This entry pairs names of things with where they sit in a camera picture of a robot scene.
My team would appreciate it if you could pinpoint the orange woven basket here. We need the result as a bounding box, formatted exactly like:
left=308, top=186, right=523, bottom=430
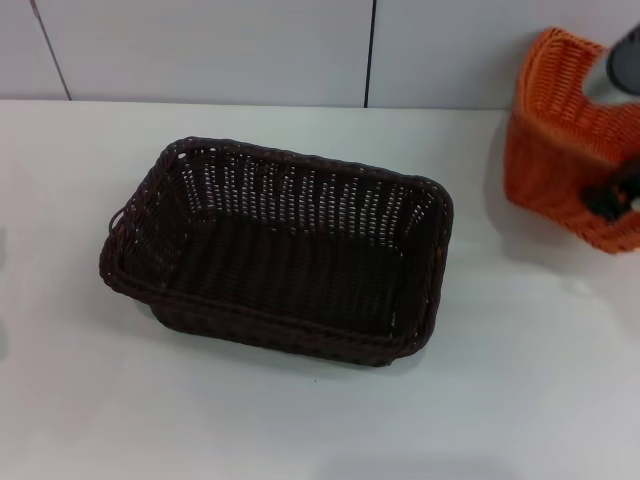
left=502, top=27, right=640, bottom=256

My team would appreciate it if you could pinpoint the dark brown woven basket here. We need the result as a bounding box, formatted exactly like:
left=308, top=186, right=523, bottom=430
left=98, top=134, right=455, bottom=369

